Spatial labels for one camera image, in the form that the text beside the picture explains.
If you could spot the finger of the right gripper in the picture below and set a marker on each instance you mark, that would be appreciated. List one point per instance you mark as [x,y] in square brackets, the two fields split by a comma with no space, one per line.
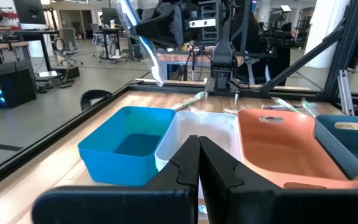
[160,28]
[163,6]

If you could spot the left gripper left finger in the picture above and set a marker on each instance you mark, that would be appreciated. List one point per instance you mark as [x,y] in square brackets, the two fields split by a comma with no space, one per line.
[120,205]

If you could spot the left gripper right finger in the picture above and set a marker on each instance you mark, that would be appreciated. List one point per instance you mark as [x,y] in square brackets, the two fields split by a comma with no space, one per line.
[275,208]

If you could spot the green toothbrush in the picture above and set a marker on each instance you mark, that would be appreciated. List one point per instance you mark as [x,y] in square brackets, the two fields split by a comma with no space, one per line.
[286,104]
[191,100]
[309,107]

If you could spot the purple toothbrush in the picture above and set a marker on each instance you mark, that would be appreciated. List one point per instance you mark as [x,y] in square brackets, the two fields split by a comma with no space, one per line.
[278,107]

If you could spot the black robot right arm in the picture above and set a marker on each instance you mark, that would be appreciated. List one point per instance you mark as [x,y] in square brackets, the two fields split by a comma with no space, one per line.
[224,59]

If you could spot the bright blue plastic bin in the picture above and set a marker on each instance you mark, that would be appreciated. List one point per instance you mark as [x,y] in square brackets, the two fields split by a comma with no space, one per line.
[104,161]

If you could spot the black rolling desk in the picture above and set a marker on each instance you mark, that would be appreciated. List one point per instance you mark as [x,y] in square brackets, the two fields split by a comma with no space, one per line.
[110,30]

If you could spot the dark desk monitor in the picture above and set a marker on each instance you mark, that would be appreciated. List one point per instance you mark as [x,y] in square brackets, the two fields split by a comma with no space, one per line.
[109,15]

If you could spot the person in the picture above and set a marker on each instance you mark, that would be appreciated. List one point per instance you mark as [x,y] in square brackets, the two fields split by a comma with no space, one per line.
[101,21]

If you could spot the orange plastic bin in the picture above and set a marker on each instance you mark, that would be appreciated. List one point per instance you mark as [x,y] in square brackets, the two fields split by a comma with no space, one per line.
[284,149]

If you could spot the black background robot rig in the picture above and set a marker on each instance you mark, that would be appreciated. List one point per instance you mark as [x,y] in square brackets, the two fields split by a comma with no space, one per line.
[278,37]

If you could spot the dark slate plastic bin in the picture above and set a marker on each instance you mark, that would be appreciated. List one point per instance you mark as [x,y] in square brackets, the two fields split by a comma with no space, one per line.
[337,149]

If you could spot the grey office chair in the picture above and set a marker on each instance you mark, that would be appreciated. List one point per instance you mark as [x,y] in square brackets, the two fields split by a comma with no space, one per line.
[68,39]

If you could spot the clear translucent plastic bin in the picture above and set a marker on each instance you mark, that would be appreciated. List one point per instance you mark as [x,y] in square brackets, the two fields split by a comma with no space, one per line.
[204,127]

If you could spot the white round pillar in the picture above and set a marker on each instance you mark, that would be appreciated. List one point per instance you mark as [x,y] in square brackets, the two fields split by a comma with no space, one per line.
[325,31]

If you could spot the black standing desk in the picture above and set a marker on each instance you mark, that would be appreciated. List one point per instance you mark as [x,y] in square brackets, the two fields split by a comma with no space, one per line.
[36,33]

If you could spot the black computer monitor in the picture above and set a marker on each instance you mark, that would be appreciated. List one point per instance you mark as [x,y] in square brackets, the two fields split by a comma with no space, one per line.
[30,11]

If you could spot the black computer tower blue lights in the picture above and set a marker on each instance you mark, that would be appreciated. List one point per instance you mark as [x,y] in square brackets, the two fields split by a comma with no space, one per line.
[17,87]

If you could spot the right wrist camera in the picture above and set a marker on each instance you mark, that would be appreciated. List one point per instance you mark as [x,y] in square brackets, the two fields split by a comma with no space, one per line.
[202,23]

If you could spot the black aluminium table frame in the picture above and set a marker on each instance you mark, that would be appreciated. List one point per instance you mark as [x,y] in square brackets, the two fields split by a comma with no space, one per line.
[57,133]

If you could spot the silver metal bracket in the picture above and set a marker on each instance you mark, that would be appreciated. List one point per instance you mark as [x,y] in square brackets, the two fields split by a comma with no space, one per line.
[345,93]

